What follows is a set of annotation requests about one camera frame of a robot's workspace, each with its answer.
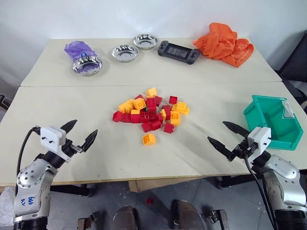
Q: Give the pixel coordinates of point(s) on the brown cardboard sheet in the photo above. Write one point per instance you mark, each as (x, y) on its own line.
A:
(163, 184)

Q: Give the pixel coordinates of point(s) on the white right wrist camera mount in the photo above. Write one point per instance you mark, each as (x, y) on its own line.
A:
(260, 140)

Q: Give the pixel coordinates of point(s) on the small red brick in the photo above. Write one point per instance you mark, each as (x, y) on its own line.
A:
(149, 200)

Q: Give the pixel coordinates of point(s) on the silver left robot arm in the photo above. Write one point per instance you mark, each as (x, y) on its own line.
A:
(31, 187)

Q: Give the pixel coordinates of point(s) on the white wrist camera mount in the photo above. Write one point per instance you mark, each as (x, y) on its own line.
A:
(50, 139)
(260, 140)

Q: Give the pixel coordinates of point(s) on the black handheld game console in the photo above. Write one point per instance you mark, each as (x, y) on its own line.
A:
(178, 52)

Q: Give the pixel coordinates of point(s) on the purple mesh bag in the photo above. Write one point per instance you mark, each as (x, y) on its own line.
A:
(78, 49)

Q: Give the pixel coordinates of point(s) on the clear label card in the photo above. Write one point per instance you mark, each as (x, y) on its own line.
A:
(287, 110)

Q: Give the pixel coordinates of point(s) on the dark brown caster foot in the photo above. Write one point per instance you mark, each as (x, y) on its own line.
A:
(217, 216)
(88, 220)

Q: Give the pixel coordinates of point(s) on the yellow building block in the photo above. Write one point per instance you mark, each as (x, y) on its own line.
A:
(182, 108)
(175, 118)
(151, 92)
(126, 106)
(148, 139)
(135, 111)
(139, 104)
(164, 116)

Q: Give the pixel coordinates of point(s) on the red building block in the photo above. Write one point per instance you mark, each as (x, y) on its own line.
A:
(158, 100)
(135, 118)
(168, 115)
(126, 118)
(151, 104)
(156, 125)
(139, 97)
(173, 100)
(153, 115)
(117, 117)
(160, 117)
(169, 128)
(146, 127)
(166, 108)
(144, 117)

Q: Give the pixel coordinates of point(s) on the dark brown rounded shape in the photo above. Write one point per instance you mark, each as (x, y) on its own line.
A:
(126, 219)
(188, 215)

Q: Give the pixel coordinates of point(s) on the steel bowl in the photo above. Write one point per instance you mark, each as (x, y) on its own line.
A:
(87, 66)
(124, 53)
(145, 42)

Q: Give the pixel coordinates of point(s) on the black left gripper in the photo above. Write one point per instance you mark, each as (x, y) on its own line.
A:
(72, 148)

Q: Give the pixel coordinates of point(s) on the black chair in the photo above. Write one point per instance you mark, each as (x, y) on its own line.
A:
(296, 64)

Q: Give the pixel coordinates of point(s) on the orange mesh bag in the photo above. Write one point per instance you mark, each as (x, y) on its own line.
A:
(223, 45)

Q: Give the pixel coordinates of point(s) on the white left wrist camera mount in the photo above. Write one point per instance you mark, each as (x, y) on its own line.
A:
(50, 139)

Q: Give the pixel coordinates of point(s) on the green plastic bin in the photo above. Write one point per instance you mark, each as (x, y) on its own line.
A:
(278, 124)

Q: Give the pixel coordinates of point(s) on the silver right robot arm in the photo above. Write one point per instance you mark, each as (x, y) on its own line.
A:
(285, 182)

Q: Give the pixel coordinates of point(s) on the white plastic bag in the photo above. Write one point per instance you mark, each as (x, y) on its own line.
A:
(6, 203)

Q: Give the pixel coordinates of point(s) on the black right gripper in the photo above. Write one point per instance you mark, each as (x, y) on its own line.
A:
(242, 149)

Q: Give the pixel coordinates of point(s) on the black table frame bar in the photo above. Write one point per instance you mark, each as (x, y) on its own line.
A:
(233, 182)
(72, 190)

